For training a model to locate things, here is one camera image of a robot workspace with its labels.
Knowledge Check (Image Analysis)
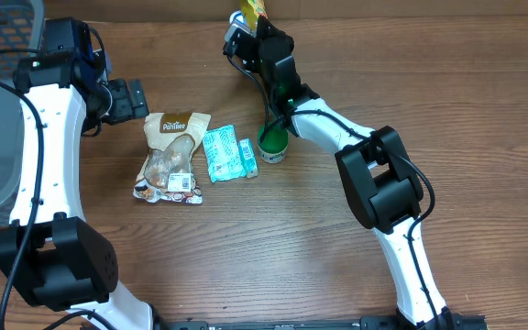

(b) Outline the teal wet wipes pack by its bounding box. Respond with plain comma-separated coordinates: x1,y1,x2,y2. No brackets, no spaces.
203,125,246,182

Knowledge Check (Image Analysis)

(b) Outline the white barcode scanner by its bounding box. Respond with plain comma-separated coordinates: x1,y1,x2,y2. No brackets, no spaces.
229,10,248,28

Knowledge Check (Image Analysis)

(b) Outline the green lid jar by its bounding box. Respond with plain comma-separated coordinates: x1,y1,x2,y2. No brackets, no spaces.
257,126,289,164

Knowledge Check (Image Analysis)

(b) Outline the brown snack bag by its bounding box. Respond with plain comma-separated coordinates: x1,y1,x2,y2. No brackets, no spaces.
133,113,211,204

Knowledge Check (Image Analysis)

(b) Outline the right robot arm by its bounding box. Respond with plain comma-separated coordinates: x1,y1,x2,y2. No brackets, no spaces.
224,11,456,329

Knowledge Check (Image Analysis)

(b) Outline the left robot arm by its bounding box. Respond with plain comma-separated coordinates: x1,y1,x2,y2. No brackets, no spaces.
0,17,160,329

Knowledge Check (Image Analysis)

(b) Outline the small teal tissue pack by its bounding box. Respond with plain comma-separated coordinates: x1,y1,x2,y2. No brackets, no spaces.
238,138,259,178

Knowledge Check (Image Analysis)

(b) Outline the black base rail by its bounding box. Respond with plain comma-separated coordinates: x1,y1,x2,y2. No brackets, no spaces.
157,313,489,330

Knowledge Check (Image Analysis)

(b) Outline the yellow dish soap bottle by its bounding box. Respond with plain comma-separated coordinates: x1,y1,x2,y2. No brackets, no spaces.
239,0,267,35

